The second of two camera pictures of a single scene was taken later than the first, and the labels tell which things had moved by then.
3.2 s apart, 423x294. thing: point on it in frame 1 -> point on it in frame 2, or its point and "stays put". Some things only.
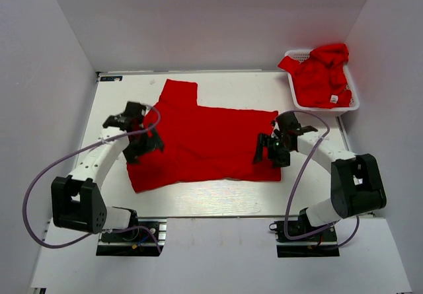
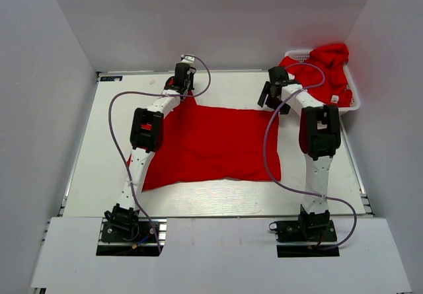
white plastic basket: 354,105 stays put
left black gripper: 153,143 -> 192,73
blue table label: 111,78 stays put
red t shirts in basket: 320,79 stays put
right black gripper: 279,160 -> 264,96
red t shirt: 201,143 stays put
